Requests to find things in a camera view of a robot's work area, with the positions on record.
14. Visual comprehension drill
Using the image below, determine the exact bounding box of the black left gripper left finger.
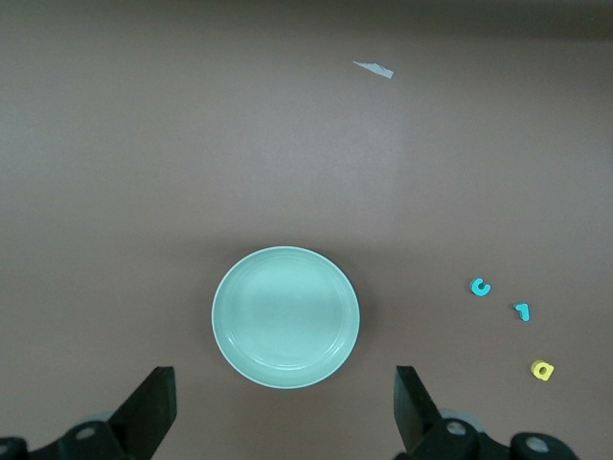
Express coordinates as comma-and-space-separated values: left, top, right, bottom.
0, 366, 178, 460

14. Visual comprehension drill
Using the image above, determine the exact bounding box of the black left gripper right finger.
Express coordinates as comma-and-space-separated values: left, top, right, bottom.
393, 365, 580, 460

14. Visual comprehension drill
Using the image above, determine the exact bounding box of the yellow foam letter a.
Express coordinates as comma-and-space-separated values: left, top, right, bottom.
531, 359, 556, 382

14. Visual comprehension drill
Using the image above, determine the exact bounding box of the pale green round plate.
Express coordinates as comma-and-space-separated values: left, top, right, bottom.
211, 245, 361, 390

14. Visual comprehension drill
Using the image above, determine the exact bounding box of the brown table cover sheet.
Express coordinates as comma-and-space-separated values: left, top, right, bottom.
0, 0, 613, 460

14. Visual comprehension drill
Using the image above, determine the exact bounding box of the white torn paper scrap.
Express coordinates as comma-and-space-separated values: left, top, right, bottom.
352, 59, 395, 80

